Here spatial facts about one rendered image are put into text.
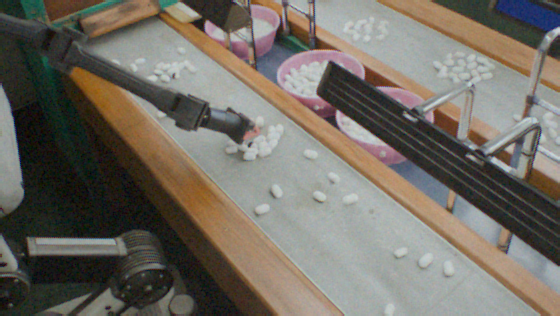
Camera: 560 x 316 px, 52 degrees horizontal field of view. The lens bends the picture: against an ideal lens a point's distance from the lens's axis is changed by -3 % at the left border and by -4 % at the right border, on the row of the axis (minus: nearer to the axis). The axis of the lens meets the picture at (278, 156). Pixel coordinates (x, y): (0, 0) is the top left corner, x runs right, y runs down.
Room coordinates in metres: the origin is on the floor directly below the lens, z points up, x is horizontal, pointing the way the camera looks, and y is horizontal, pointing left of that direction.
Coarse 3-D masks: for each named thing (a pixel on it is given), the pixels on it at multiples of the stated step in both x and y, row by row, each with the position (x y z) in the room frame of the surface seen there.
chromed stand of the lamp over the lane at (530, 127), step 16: (448, 96) 0.87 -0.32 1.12; (464, 96) 0.92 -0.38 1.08; (416, 112) 0.83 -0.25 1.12; (464, 112) 0.91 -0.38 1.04; (464, 128) 0.91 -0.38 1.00; (512, 128) 0.75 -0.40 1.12; (528, 128) 0.76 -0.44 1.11; (496, 144) 0.72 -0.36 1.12; (528, 144) 0.78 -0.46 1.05; (496, 160) 0.84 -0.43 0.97; (528, 160) 0.78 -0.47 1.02; (528, 176) 0.78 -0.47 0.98; (448, 192) 0.92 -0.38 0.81; (448, 208) 0.91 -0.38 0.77
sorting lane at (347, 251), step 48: (96, 48) 1.87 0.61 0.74; (144, 48) 1.83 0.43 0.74; (192, 48) 1.79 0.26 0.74; (240, 96) 1.47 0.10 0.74; (192, 144) 1.27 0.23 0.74; (288, 144) 1.23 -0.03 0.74; (240, 192) 1.06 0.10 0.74; (288, 192) 1.04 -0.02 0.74; (336, 192) 1.03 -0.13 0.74; (288, 240) 0.89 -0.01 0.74; (336, 240) 0.87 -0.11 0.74; (384, 240) 0.86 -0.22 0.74; (432, 240) 0.84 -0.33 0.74; (336, 288) 0.74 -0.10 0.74; (384, 288) 0.73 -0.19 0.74; (432, 288) 0.72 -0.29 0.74; (480, 288) 0.70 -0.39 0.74
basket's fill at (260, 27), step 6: (258, 24) 1.92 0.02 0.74; (264, 24) 1.93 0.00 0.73; (270, 24) 1.93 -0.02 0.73; (216, 30) 1.92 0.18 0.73; (240, 30) 1.89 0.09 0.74; (258, 30) 1.88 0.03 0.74; (264, 30) 1.88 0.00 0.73; (270, 30) 1.88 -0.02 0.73; (216, 36) 1.87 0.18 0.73; (222, 36) 1.86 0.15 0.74; (234, 36) 1.86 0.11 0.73; (246, 36) 1.84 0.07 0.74; (258, 36) 1.83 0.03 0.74
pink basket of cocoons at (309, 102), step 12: (288, 60) 1.61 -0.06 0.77; (300, 60) 1.63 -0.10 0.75; (324, 60) 1.63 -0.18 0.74; (336, 60) 1.62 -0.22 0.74; (348, 60) 1.59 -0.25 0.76; (288, 72) 1.59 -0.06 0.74; (360, 72) 1.52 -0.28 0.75; (300, 96) 1.40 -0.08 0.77; (312, 108) 1.41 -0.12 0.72; (324, 108) 1.40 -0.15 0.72
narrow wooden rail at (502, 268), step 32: (192, 32) 1.86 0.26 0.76; (224, 64) 1.63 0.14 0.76; (288, 96) 1.41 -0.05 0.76; (320, 128) 1.25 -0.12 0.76; (352, 160) 1.11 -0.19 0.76; (384, 192) 1.01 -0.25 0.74; (416, 192) 0.98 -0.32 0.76; (448, 224) 0.86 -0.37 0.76; (480, 256) 0.77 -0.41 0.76; (512, 288) 0.68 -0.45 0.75; (544, 288) 0.67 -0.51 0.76
